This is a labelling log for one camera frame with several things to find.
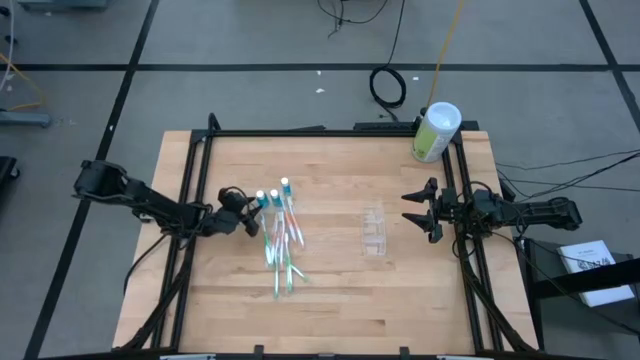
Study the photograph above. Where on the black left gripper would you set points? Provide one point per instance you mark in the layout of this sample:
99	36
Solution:
227	222

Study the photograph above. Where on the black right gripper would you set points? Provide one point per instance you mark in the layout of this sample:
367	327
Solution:
452	207

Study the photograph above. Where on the blue mouthwash bottle white cap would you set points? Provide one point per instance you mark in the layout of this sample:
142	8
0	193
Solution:
262	198
286	186
275	197

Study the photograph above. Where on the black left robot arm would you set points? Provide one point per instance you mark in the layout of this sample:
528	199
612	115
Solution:
150	202

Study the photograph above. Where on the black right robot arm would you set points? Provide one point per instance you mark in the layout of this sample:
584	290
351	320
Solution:
545	212

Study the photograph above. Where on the green white wipes canister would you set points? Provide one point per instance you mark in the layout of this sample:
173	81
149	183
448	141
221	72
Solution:
435	135

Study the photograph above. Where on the white printed booklet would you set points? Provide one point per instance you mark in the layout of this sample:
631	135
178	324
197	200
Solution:
582	251

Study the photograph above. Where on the black side stand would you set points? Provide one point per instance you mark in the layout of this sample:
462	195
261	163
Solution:
575	285

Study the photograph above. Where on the grey flat stand base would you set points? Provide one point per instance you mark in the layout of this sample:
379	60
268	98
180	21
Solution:
25	119

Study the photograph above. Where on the black chair base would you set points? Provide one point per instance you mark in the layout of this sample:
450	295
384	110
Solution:
6	170

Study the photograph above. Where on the grey metal base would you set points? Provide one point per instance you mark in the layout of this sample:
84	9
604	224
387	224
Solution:
60	4

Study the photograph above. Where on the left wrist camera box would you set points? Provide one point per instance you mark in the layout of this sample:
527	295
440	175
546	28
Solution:
231	199

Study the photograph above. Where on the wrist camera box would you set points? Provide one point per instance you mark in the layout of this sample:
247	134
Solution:
486	201
231	199

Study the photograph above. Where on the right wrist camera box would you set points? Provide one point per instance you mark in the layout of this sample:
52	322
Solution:
486	201

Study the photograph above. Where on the black aluminium table frame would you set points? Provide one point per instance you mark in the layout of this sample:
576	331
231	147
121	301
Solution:
320	133

